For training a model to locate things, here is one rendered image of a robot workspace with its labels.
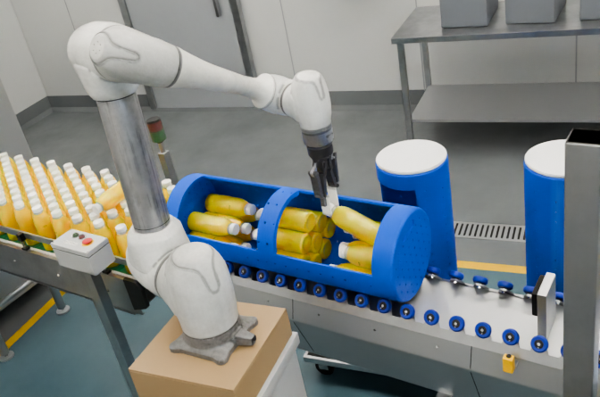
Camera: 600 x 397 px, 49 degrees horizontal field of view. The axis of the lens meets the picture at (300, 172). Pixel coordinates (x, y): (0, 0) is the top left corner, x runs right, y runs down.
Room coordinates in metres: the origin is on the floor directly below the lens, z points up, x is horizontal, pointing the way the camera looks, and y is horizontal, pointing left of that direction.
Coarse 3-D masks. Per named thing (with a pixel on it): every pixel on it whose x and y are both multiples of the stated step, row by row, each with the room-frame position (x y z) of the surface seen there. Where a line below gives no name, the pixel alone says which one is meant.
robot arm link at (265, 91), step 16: (192, 64) 1.49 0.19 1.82; (208, 64) 1.54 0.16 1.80; (176, 80) 1.46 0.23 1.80; (192, 80) 1.49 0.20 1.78; (208, 80) 1.52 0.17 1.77; (224, 80) 1.56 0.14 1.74; (240, 80) 1.66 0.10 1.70; (256, 80) 1.79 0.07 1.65; (272, 80) 1.80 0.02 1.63; (288, 80) 1.82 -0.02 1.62; (256, 96) 1.78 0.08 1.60; (272, 96) 1.77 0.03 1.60; (272, 112) 1.80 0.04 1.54
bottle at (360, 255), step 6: (348, 246) 1.66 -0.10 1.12; (354, 246) 1.63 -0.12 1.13; (360, 246) 1.62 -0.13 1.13; (366, 246) 1.62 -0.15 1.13; (372, 246) 1.62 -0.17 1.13; (348, 252) 1.63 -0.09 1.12; (354, 252) 1.61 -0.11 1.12; (360, 252) 1.60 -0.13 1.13; (366, 252) 1.59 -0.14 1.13; (348, 258) 1.62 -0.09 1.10; (354, 258) 1.60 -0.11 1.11; (360, 258) 1.59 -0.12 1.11; (366, 258) 1.58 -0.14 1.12; (354, 264) 1.61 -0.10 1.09; (360, 264) 1.59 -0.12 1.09; (366, 264) 1.58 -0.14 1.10
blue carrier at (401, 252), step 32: (192, 192) 2.12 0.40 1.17; (224, 192) 2.19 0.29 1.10; (256, 192) 2.09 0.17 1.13; (288, 192) 1.86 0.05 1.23; (256, 224) 2.08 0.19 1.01; (384, 224) 1.58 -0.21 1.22; (416, 224) 1.62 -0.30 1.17; (224, 256) 1.86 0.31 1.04; (256, 256) 1.76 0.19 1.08; (288, 256) 1.69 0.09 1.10; (384, 256) 1.51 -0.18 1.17; (416, 256) 1.60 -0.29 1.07; (352, 288) 1.58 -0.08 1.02; (384, 288) 1.49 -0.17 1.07; (416, 288) 1.58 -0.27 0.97
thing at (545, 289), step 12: (540, 276) 1.40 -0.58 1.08; (552, 276) 1.38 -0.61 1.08; (540, 288) 1.34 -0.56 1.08; (552, 288) 1.36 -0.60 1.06; (540, 300) 1.32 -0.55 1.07; (552, 300) 1.36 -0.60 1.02; (540, 312) 1.32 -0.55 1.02; (552, 312) 1.36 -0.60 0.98; (540, 324) 1.32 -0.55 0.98; (552, 324) 1.36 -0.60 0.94
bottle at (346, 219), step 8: (336, 208) 1.72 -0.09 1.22; (344, 208) 1.71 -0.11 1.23; (336, 216) 1.69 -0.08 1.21; (344, 216) 1.68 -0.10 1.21; (352, 216) 1.67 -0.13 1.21; (360, 216) 1.67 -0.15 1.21; (336, 224) 1.69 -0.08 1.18; (344, 224) 1.67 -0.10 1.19; (352, 224) 1.66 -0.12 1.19; (360, 224) 1.65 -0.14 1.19; (368, 224) 1.65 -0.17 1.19; (376, 224) 1.65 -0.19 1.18; (352, 232) 1.65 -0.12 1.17; (360, 232) 1.64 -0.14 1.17; (368, 232) 1.63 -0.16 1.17; (376, 232) 1.62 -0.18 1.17; (368, 240) 1.62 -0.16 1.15
